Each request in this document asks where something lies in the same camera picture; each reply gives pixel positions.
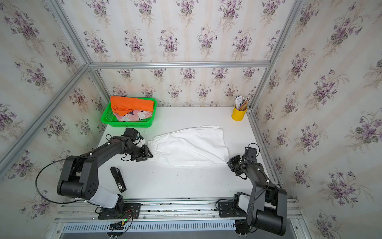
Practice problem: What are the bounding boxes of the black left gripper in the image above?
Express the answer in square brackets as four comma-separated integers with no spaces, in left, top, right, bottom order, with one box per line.
[124,143,153,161]

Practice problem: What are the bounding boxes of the white cloth garment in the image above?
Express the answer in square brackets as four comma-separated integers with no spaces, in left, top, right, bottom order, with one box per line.
[148,125,229,168]

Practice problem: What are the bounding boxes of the pink shark print shorts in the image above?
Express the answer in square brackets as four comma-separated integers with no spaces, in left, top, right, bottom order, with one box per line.
[113,110,153,122]

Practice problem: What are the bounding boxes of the orange shorts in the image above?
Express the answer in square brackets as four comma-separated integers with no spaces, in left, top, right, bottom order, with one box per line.
[110,96,154,116]

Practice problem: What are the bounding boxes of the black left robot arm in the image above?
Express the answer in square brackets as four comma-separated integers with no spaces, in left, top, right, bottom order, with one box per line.
[35,127,153,212]

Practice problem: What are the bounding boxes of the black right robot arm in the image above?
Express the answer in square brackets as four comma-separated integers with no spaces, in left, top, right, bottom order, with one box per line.
[227,143,287,236]

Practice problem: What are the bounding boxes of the black remote-like device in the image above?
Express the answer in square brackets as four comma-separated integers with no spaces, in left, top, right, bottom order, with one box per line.
[110,166,126,193]

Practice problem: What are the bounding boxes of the yellow pen cup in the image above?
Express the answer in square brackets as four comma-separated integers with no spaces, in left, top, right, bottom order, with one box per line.
[231,107,247,121]

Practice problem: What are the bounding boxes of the green plastic basket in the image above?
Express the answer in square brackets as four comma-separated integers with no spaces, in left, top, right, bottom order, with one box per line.
[100,97,157,128]

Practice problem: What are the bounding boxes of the pencils in cup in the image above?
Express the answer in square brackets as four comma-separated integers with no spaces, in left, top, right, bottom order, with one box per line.
[235,95,251,111]

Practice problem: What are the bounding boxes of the small green-lit circuit board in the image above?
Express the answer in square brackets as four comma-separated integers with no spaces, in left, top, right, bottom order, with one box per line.
[108,221,125,231]

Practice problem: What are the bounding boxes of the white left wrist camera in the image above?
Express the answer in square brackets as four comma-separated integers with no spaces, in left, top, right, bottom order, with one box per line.
[134,135,146,147]

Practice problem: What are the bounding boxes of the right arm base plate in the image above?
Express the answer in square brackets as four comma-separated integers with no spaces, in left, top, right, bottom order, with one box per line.
[215,192,251,218]

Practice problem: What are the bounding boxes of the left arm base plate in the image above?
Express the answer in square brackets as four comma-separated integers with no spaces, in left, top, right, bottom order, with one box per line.
[98,203,142,220]

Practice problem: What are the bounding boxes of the aluminium front rail frame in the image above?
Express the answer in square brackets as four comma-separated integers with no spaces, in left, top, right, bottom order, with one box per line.
[53,197,312,239]

